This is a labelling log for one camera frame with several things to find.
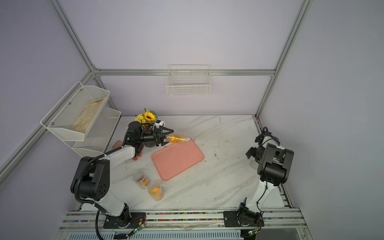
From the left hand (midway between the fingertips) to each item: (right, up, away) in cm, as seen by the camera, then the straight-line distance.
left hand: (172, 136), depth 77 cm
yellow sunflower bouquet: (-16, +11, +11) cm, 22 cm away
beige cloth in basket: (-47, +14, +4) cm, 49 cm away
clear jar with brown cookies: (-19, -24, +4) cm, 31 cm away
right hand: (+49, -16, +19) cm, 55 cm away
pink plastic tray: (-2, -16, +19) cm, 25 cm away
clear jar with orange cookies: (-9, -29, 0) cm, 30 cm away
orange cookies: (+2, -2, -1) cm, 3 cm away
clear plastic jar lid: (+49, -19, +15) cm, 55 cm away
